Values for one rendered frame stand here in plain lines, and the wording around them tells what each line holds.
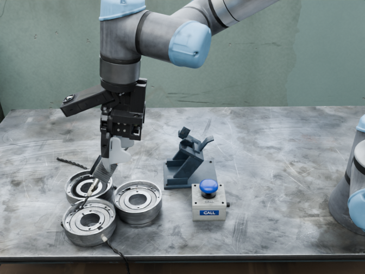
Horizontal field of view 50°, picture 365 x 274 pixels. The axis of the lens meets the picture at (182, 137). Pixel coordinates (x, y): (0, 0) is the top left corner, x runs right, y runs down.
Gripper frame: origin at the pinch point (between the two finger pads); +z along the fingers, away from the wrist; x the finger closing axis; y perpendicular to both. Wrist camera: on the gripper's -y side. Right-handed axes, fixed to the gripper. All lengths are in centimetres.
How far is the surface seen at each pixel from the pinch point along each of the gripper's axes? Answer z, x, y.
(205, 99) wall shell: 62, 156, 36
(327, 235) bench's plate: 3.5, -11.9, 46.6
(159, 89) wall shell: 59, 156, 6
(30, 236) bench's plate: 11.6, -12.6, -13.1
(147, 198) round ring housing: 5.6, -4.4, 9.6
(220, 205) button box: 1.9, -8.1, 24.7
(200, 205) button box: 2.6, -8.2, 20.7
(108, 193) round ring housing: 6.5, -2.9, 0.9
